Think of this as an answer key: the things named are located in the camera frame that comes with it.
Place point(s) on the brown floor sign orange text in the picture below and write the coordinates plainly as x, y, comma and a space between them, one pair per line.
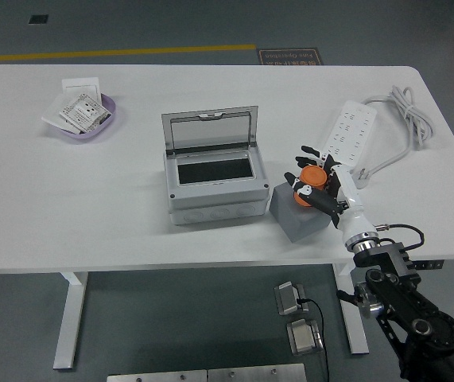
290, 57

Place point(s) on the grey metal plate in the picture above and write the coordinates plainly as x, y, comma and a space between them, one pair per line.
155, 377

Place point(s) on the plain white switch plate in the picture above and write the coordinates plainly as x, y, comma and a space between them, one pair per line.
79, 84

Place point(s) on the white wall socket patterned wrap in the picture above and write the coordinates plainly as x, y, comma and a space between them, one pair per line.
83, 109

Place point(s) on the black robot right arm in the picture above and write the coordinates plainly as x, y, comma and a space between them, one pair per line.
393, 258

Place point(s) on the yellow floor tape line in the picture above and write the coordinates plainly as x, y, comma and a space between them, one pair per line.
111, 52

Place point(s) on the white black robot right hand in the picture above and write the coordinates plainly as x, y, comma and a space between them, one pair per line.
351, 195

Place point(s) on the white flat panel plate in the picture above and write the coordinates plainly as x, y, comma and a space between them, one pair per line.
53, 112

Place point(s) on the silver foot pedal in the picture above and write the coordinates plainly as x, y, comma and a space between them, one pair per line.
288, 298
304, 338

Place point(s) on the grey electrical box clear lid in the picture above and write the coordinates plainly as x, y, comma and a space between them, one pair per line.
218, 199

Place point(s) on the purple plastic tray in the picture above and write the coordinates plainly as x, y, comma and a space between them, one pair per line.
87, 137

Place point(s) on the grey cube with round hole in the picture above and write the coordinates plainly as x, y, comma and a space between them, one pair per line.
290, 217

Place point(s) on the orange cylinder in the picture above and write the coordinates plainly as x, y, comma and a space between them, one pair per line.
314, 177

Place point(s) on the white power strip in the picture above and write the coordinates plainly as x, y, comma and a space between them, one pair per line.
350, 131

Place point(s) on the white table leg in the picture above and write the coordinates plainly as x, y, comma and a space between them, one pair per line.
354, 338
71, 318

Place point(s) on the black table control panel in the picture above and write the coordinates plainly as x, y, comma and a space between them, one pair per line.
429, 265

